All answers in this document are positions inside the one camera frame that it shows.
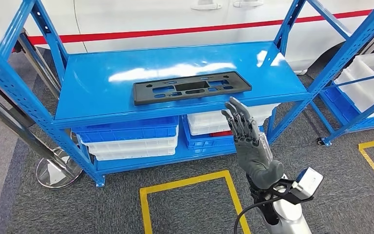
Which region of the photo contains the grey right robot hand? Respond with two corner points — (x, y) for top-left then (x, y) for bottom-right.
(221, 96), (285, 191)

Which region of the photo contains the black plastic panel part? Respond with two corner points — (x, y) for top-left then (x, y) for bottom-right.
(133, 71), (252, 106)

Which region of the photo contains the blue wheeled shelf cart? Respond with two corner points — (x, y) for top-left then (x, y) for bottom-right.
(309, 24), (374, 148)

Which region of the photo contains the blue metal shelf rack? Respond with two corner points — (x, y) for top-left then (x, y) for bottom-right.
(0, 0), (374, 188)

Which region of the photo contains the red barrier belt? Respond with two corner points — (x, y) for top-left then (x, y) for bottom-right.
(27, 9), (373, 46)

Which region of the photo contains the white car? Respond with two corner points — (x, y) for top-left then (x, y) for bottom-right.
(0, 0), (374, 75)

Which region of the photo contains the stanchion with chrome base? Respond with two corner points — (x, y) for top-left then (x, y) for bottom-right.
(0, 74), (84, 190)

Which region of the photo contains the black cable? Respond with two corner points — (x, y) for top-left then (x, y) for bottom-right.
(233, 180), (300, 234)

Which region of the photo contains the black-topped stanchion post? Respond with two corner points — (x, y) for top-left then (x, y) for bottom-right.
(13, 29), (62, 98)

